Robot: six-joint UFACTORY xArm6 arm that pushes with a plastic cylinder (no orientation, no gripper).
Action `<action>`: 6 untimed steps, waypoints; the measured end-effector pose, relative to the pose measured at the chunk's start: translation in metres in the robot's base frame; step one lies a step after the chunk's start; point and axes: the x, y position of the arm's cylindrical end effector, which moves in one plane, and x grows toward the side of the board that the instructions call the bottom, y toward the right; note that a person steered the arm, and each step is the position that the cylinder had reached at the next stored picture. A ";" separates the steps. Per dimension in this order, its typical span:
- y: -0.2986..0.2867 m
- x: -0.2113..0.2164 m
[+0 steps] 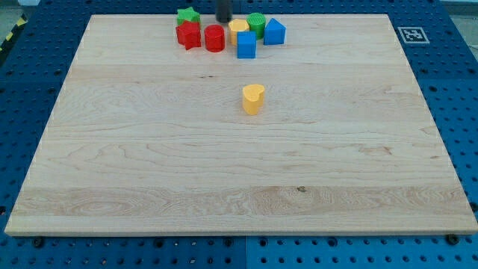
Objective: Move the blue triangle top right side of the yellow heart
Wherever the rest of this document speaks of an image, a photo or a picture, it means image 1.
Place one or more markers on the yellow heart block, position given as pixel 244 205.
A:
pixel 253 98

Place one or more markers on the blue triangle block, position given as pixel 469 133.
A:
pixel 274 33

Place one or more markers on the light wooden board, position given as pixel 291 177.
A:
pixel 147 138

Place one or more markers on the blue cube block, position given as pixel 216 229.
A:
pixel 246 44

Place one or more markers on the red cylinder block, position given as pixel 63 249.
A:
pixel 214 38

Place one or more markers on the yellow hexagon block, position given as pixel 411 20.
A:
pixel 235 26

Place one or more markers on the red star block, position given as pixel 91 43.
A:
pixel 189 34

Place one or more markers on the green cylinder block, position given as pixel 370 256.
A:
pixel 257 22

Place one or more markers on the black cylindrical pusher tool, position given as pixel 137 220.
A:
pixel 223 11

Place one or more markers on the green star block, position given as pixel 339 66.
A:
pixel 187 14

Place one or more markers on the white fiducial marker tag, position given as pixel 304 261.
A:
pixel 413 35

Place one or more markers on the black bolt front left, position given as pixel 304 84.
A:
pixel 38 242

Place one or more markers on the black bolt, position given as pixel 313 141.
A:
pixel 452 239
pixel 38 242

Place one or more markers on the black bolt front right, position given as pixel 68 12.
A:
pixel 452 239

